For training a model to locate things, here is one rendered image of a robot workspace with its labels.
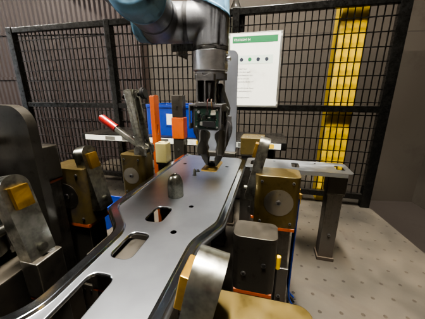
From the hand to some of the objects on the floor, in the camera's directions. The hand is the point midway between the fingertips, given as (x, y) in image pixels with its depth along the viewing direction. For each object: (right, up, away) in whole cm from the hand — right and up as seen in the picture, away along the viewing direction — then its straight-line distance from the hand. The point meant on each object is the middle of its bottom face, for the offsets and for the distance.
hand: (212, 159), depth 57 cm
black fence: (-20, -83, +90) cm, 124 cm away
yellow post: (+57, -86, +78) cm, 130 cm away
